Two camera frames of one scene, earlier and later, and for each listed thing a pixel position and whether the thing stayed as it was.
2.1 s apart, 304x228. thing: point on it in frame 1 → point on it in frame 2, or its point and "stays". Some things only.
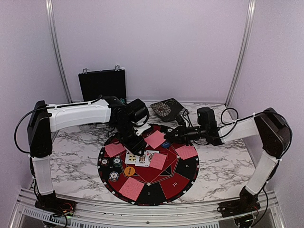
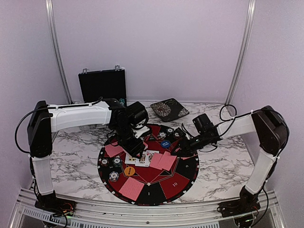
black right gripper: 182,137 → 185,146
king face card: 143,161 stays
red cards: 114,149 stays
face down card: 155,139 → 167,160
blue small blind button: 166,145 stays
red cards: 131,188 stays
